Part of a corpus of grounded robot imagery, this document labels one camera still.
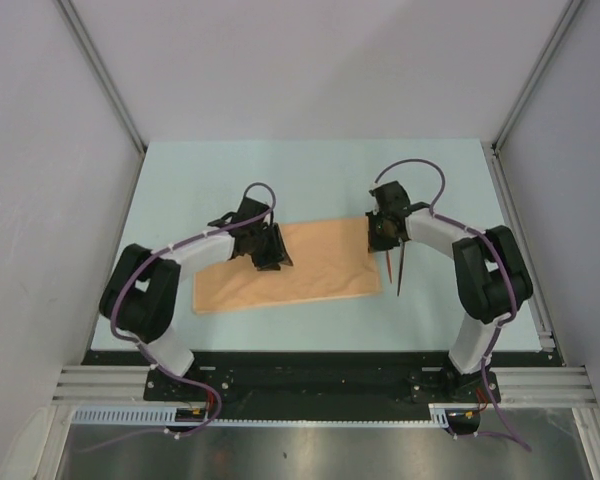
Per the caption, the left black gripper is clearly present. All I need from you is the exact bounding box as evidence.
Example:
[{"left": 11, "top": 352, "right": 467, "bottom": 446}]
[{"left": 249, "top": 223, "right": 292, "bottom": 272}]

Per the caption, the peach cloth napkin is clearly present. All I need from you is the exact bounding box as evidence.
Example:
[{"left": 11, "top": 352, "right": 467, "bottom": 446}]
[{"left": 192, "top": 217, "right": 383, "bottom": 315}]

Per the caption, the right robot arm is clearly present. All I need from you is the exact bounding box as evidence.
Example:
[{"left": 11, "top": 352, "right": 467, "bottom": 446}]
[{"left": 366, "top": 181, "right": 533, "bottom": 401}]

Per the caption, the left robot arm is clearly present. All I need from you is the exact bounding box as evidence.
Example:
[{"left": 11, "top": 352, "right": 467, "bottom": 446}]
[{"left": 99, "top": 196, "right": 293, "bottom": 400}]

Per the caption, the orange fork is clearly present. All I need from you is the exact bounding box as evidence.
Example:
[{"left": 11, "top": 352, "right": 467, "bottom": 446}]
[{"left": 385, "top": 251, "right": 393, "bottom": 284}]

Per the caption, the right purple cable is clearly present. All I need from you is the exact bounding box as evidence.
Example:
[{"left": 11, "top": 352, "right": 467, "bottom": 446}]
[{"left": 369, "top": 158, "right": 531, "bottom": 452}]

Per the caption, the purple cable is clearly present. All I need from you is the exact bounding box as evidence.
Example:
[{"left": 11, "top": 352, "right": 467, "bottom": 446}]
[
  {"left": 369, "top": 158, "right": 531, "bottom": 452},
  {"left": 77, "top": 182, "right": 281, "bottom": 451}
]

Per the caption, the right aluminium frame post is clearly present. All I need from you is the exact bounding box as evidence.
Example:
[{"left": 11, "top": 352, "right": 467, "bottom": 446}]
[{"left": 492, "top": 0, "right": 586, "bottom": 151}]

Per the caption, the aluminium frame post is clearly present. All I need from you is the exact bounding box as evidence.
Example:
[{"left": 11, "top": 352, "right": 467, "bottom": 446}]
[
  {"left": 54, "top": 0, "right": 149, "bottom": 154},
  {"left": 492, "top": 0, "right": 586, "bottom": 151}
]

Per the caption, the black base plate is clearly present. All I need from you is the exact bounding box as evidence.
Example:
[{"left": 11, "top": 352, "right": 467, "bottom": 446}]
[{"left": 82, "top": 349, "right": 564, "bottom": 421}]

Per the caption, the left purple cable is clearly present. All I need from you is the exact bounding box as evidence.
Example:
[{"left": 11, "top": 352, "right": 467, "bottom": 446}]
[{"left": 77, "top": 182, "right": 281, "bottom": 451}]

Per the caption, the slotted cable duct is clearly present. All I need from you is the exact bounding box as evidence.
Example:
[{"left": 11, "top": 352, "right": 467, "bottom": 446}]
[{"left": 72, "top": 402, "right": 481, "bottom": 431}]

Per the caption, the aluminium front rail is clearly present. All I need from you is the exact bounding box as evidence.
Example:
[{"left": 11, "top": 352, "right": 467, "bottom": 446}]
[{"left": 52, "top": 366, "right": 598, "bottom": 408}]

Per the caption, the left aluminium frame post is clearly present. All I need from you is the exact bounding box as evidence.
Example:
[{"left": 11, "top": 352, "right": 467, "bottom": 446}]
[{"left": 54, "top": 0, "right": 149, "bottom": 154}]

